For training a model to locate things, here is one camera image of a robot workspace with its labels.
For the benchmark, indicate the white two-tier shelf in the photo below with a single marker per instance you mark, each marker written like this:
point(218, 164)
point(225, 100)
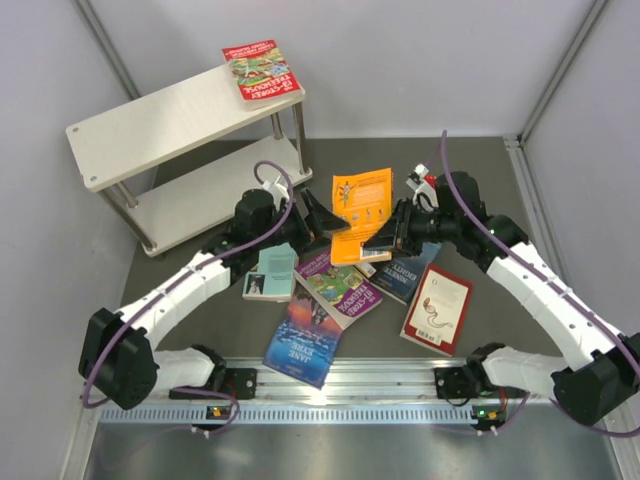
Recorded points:
point(133, 138)

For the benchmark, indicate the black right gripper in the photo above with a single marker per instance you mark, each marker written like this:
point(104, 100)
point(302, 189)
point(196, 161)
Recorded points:
point(397, 231)

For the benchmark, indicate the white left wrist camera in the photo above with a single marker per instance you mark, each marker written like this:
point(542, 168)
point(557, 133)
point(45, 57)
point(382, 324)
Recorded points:
point(278, 188)

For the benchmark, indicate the light teal paperback book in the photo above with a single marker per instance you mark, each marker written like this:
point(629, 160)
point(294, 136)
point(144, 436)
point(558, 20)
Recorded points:
point(272, 278)

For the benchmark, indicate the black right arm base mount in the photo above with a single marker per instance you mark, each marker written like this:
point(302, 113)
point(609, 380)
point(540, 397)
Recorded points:
point(453, 385)

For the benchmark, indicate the red storey treehouse book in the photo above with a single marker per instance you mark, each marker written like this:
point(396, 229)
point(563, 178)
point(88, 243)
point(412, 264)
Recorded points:
point(261, 75)

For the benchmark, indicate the aluminium front rail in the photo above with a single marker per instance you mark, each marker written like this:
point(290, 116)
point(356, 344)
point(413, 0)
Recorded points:
point(356, 391)

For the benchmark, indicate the dark blue Nineteen Eighty-Four book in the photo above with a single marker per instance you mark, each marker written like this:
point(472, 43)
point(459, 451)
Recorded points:
point(400, 277)

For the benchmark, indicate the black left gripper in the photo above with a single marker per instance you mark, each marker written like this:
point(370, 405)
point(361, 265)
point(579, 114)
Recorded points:
point(319, 222)

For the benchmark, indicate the red Edward Tulane book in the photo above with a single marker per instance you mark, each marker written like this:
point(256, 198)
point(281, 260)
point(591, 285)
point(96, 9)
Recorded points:
point(437, 312)

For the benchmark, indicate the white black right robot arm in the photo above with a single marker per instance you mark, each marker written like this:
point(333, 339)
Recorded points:
point(598, 368)

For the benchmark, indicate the purple storey treehouse book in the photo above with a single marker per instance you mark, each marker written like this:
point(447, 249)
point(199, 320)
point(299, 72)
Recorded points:
point(342, 291)

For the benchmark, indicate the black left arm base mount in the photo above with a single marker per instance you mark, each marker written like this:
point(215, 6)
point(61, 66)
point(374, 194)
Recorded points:
point(240, 383)

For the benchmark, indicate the blue Jane Eyre book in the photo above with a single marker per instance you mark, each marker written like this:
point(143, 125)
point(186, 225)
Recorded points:
point(304, 344)

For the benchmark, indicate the orange Charlie Chocolate Factory book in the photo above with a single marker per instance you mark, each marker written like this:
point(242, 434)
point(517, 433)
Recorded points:
point(364, 201)

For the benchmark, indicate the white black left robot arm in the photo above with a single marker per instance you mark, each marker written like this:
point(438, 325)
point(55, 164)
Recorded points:
point(120, 355)

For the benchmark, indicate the black treehouse book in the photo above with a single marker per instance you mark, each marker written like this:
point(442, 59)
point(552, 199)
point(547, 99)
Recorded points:
point(372, 270)

